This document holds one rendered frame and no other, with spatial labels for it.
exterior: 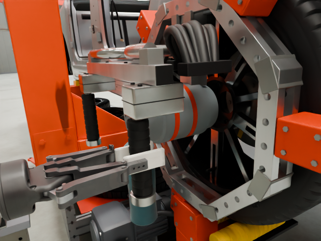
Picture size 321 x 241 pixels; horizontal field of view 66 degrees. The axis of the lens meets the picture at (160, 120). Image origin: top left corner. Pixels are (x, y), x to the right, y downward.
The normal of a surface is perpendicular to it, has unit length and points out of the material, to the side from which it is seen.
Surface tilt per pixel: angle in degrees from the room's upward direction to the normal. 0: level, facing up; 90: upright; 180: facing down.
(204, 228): 90
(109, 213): 0
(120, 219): 0
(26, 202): 99
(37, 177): 0
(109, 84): 90
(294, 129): 90
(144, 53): 90
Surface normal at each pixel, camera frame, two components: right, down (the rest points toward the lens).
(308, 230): -0.04, -0.96
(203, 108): 0.47, 0.02
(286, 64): 0.31, -0.54
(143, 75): -0.87, 0.17
